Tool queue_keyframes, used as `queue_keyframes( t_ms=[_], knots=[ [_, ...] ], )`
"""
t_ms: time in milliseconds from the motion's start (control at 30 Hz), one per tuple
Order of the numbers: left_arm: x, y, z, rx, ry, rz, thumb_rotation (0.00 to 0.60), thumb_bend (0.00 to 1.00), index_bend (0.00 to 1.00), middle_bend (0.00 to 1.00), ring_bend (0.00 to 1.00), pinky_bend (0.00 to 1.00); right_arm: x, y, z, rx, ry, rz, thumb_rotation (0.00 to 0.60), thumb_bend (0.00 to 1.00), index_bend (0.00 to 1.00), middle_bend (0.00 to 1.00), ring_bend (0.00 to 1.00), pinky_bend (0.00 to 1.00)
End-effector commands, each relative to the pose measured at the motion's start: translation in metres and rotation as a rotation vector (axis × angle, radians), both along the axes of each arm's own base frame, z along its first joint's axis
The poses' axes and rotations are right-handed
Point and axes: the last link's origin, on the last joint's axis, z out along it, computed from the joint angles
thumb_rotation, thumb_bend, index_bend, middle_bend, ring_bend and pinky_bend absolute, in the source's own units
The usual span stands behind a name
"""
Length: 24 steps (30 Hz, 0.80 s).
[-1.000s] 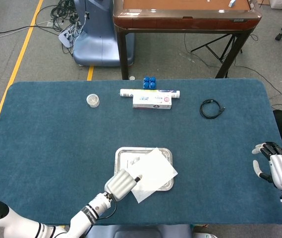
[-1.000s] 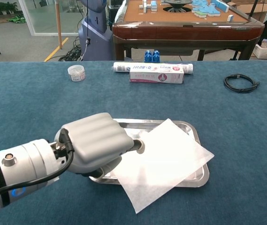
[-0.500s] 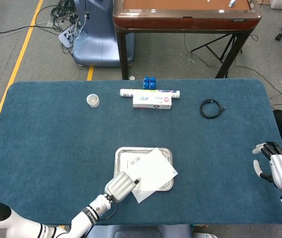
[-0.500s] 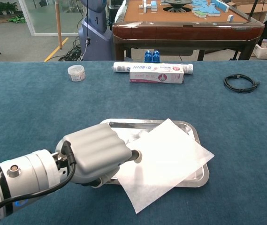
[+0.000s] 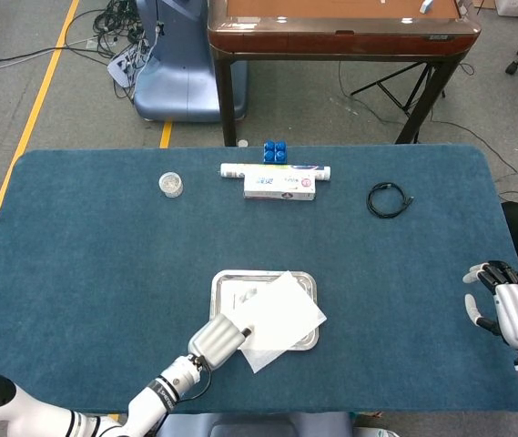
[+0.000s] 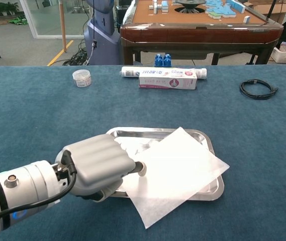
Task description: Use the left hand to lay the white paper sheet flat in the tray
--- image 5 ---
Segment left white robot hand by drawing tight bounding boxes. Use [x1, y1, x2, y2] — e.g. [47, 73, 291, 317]
[187, 316, 256, 370]

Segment white paper sheet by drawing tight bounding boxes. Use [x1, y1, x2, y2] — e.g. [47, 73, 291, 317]
[233, 270, 328, 375]

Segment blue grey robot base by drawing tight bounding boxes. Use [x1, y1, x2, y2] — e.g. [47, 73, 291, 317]
[133, 0, 249, 123]

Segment shiny metal tray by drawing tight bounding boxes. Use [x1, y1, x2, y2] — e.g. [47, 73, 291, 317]
[210, 269, 320, 351]

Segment grey blue robot torso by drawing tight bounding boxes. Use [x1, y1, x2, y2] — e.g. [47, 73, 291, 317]
[156, 412, 355, 437]

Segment blue felt table cloth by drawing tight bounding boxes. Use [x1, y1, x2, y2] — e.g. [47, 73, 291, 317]
[0, 144, 518, 416]

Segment clear round toothpick jar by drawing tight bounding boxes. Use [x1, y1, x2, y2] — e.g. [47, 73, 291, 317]
[157, 171, 185, 198]

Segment white toothpaste box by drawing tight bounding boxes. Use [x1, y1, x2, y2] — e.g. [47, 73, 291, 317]
[243, 174, 318, 201]

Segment white rolled bag tube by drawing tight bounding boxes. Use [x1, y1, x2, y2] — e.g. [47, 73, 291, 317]
[219, 162, 332, 181]

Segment blue bottle pack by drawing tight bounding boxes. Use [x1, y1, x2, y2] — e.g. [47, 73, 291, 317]
[262, 140, 289, 165]

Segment black tripod stand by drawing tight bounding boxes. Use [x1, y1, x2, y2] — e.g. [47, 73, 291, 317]
[350, 61, 447, 115]

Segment grey power strip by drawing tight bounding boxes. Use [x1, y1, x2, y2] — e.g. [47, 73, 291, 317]
[107, 43, 150, 87]

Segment brown mahjong table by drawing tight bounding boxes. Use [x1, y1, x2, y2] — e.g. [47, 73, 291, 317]
[207, 0, 482, 147]

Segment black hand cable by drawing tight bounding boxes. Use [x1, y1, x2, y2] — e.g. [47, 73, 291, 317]
[167, 357, 213, 405]

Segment black coiled cable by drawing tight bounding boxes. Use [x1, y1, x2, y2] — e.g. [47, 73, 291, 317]
[366, 181, 415, 219]

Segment tangled black floor cables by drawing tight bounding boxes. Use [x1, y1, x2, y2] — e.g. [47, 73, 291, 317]
[92, 0, 159, 101]

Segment grey floor cable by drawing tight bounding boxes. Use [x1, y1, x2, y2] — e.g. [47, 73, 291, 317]
[0, 36, 105, 74]

